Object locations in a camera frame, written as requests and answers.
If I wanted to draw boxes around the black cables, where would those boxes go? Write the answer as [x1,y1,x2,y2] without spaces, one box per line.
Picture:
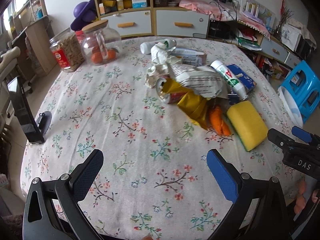
[208,0,241,23]

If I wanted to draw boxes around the purple plush toy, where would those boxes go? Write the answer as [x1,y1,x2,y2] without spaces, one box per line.
[70,0,98,31]

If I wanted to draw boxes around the wooden drawer cabinet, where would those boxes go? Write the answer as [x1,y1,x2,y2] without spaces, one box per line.
[94,0,209,38]

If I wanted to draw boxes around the pink cloth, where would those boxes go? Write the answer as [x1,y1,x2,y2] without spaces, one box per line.
[179,0,271,40]

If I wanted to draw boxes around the black phone stand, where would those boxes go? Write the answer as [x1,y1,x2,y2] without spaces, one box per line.
[7,76,52,144]

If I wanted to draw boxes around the white paper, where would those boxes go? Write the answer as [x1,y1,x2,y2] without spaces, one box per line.
[145,46,229,99]

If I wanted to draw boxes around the light blue milk carton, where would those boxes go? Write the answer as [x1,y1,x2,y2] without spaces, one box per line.
[171,47,207,67]

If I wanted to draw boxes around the yellow snack wrapper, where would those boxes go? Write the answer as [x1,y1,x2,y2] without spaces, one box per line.
[175,85,210,130]

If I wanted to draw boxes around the low tv shelf unit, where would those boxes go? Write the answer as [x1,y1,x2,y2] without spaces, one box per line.
[207,17,303,71]

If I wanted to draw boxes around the blue torn cardboard box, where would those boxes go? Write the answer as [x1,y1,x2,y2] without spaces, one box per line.
[227,64,256,101]

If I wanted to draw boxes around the yellow green sponge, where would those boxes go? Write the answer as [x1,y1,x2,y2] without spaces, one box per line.
[227,101,268,152]

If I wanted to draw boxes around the white trash bin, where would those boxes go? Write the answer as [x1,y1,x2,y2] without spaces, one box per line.
[278,86,303,128]

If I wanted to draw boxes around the glass jar with oranges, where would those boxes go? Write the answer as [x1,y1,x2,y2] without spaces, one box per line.
[81,20,123,66]

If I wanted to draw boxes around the person's right hand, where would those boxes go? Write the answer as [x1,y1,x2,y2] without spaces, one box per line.
[293,179,320,215]

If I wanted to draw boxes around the white AD drink bottle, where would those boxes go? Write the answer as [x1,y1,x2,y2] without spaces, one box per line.
[210,60,248,101]

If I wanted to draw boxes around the plastic jar with snacks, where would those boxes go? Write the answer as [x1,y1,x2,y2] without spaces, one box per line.
[49,28,85,72]

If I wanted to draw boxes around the orange peel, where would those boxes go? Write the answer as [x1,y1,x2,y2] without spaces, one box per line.
[209,105,232,137]

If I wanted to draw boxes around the floral tablecloth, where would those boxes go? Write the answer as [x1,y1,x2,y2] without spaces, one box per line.
[20,37,302,239]

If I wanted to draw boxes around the blue plastic stool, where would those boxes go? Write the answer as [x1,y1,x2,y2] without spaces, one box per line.
[281,60,319,124]

